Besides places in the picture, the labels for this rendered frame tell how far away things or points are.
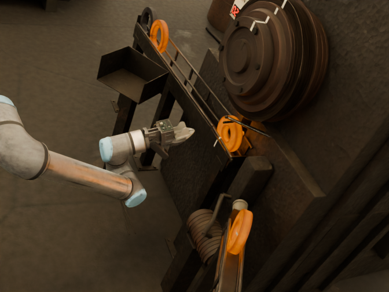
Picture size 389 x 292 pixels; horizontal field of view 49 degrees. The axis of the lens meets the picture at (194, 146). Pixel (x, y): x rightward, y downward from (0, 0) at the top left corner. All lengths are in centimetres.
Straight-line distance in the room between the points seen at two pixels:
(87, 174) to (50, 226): 83
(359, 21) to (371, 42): 9
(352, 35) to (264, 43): 29
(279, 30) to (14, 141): 90
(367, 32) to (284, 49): 26
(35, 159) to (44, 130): 144
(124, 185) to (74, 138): 114
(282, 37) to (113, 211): 131
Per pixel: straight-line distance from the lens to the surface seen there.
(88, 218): 226
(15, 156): 124
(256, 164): 164
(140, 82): 219
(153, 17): 259
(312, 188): 156
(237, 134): 176
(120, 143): 161
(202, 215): 173
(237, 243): 143
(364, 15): 150
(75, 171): 137
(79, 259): 211
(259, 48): 148
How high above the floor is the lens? 176
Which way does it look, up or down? 37 degrees down
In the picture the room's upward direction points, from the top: 24 degrees clockwise
